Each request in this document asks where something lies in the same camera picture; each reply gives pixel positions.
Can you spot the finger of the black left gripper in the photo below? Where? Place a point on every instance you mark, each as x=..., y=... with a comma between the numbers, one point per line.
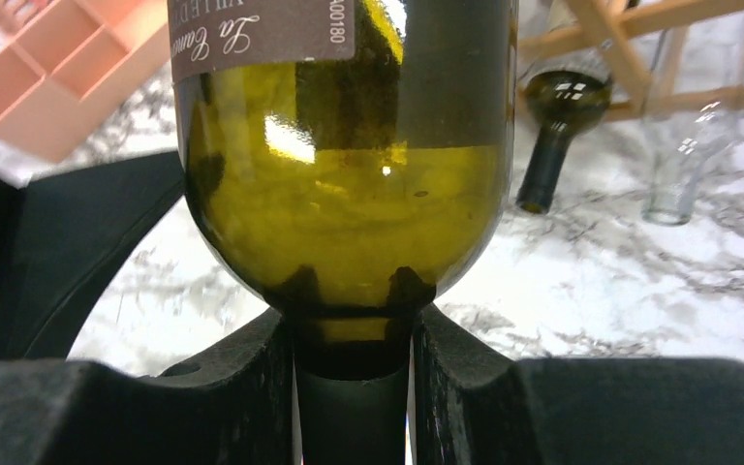
x=62, y=240

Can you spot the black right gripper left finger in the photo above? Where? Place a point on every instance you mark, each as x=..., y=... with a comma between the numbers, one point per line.
x=230, y=404

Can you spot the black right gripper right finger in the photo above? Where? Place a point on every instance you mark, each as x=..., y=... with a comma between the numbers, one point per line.
x=475, y=406

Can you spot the green wine bottle gold label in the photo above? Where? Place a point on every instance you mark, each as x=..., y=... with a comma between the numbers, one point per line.
x=348, y=162

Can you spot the dark labelled wine bottle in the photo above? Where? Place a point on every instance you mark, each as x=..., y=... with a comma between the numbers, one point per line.
x=566, y=95

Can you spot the tall clear glass bottle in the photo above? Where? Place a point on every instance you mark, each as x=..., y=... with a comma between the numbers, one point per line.
x=690, y=116

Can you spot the peach plastic file organizer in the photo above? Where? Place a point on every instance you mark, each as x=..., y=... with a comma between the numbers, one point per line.
x=65, y=71

